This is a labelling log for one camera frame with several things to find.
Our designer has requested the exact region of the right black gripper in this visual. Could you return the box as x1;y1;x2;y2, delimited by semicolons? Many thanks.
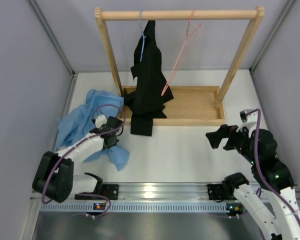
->
205;122;258;165

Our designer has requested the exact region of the light blue shirt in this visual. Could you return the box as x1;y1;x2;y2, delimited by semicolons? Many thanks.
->
55;89;130;171

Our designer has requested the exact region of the pink wire hanger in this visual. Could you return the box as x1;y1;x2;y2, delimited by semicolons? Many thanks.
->
161;9;202;96

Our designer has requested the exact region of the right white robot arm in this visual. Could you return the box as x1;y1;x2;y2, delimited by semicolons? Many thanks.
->
205;124;300;240

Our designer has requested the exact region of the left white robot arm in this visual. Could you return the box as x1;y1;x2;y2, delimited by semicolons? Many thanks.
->
32;114;124;204

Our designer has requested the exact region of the black shirt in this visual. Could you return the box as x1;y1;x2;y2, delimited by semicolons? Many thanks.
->
124;20;174;137

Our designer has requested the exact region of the wooden clothes rack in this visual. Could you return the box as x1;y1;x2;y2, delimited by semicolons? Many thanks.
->
94;6;265;126

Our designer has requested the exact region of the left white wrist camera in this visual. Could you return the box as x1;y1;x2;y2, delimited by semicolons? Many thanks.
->
92;114;107;129

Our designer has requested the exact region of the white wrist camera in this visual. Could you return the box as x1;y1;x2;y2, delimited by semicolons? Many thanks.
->
236;109;258;132
92;114;107;129

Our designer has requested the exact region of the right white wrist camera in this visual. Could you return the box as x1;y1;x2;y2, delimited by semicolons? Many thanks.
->
236;109;258;132

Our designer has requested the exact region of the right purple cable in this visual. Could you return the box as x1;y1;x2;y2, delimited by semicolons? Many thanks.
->
247;108;300;240

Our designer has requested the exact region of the purple cable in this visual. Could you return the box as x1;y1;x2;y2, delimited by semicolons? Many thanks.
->
41;104;127;218
247;108;300;240

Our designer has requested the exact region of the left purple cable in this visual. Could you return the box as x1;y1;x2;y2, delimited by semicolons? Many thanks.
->
41;104;127;218

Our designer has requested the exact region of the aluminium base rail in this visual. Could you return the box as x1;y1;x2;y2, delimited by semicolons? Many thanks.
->
29;181;300;201

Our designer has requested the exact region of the slotted cable duct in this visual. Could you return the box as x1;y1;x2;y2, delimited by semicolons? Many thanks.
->
40;202;243;213

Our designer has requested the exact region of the blue wire hanger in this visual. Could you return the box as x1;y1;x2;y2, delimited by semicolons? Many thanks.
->
138;9;146;62

